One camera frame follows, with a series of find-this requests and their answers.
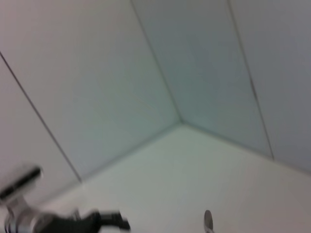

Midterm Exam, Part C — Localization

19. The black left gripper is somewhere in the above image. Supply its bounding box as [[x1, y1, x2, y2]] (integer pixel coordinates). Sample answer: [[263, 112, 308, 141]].
[[40, 210, 132, 233]]

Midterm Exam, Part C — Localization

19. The silver camera mount bracket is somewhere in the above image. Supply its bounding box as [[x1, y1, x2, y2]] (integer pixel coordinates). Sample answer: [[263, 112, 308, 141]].
[[6, 196, 34, 216]]

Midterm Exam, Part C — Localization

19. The pink spoon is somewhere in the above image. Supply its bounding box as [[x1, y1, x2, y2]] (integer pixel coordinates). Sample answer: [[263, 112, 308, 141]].
[[203, 209, 216, 233]]

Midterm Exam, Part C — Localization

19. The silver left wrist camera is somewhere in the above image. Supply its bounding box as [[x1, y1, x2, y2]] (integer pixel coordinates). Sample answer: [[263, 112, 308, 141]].
[[0, 166, 45, 200]]

